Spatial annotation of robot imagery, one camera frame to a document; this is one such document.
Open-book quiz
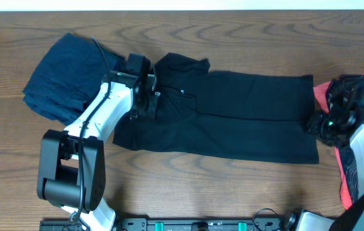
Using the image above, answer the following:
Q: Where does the black polo shirt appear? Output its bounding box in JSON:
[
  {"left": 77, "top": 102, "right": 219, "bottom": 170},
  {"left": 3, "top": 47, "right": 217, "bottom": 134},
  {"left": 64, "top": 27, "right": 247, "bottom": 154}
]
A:
[{"left": 113, "top": 53, "right": 319, "bottom": 164}]

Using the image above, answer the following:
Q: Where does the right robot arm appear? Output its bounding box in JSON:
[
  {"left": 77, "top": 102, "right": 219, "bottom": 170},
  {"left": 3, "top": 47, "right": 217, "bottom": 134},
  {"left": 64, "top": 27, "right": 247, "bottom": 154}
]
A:
[{"left": 283, "top": 81, "right": 364, "bottom": 230}]

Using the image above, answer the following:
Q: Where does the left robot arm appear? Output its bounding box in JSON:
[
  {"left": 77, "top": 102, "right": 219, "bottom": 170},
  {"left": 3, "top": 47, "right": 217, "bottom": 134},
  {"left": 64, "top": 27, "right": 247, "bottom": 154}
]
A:
[{"left": 37, "top": 54, "right": 158, "bottom": 230}]

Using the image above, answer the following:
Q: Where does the red and black patterned garment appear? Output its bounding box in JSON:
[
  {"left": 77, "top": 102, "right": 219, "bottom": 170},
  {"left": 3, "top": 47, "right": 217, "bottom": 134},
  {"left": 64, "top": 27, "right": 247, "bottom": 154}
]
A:
[{"left": 313, "top": 74, "right": 364, "bottom": 209}]

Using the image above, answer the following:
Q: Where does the folded navy blue garment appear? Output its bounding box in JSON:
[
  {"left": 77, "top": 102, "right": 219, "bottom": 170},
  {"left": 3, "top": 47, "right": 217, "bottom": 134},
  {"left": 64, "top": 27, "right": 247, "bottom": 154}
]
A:
[{"left": 23, "top": 33, "right": 125, "bottom": 125}]

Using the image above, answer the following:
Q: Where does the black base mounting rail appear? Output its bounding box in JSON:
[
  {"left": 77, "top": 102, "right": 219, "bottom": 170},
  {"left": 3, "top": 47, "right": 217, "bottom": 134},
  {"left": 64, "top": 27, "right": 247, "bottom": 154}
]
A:
[{"left": 39, "top": 216, "right": 296, "bottom": 231}]

